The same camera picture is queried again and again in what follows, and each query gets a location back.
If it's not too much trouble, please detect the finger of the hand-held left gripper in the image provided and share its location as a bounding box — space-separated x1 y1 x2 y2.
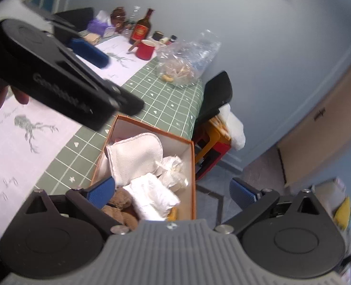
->
9 46 145 132
24 3 111 69

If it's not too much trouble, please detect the wooden door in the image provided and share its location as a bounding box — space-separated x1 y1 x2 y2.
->
277 56 351 188

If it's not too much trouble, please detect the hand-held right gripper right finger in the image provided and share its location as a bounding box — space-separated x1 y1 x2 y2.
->
214 177 334 240

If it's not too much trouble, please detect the brown bear figurine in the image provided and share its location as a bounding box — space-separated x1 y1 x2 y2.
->
111 7 129 33

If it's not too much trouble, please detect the brown plush toy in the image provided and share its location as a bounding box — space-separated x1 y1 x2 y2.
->
101 186 139 230

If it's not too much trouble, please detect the black chair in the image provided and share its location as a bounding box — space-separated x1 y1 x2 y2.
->
55 7 94 32
195 71 233 125

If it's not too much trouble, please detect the brown liquor bottle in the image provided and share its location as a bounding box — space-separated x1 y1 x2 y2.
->
129 8 155 45

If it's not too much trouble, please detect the clear plastic bag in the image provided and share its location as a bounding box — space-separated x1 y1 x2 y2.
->
156 30 223 87

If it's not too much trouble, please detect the white and yellow plush toy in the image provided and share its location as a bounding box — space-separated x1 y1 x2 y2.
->
193 104 246 181

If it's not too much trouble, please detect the red mug with wooden handle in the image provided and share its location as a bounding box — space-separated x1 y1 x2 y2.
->
127 39 156 62

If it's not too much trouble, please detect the silver foil bundle with ribbon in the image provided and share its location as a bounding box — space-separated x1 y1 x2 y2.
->
122 155 190 222

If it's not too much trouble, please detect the small wooden box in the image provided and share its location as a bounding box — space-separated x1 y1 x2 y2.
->
83 31 102 45

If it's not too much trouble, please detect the orange cardboard box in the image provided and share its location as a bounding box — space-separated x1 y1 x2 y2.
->
91 115 197 222

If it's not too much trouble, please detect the white printed table runner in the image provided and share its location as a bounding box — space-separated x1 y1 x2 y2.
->
0 33 138 242

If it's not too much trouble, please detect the cream towel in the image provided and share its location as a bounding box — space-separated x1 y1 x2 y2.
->
104 133 164 188

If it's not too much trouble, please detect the yellow cushion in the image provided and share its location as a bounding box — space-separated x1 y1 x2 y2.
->
334 197 351 231

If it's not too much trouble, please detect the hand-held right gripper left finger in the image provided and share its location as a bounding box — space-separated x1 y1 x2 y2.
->
16 176 133 240

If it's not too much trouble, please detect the purple tissue box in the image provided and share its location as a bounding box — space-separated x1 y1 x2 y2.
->
88 10 117 38

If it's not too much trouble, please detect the clear plastic water bottle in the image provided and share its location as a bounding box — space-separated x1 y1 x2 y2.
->
128 5 142 28

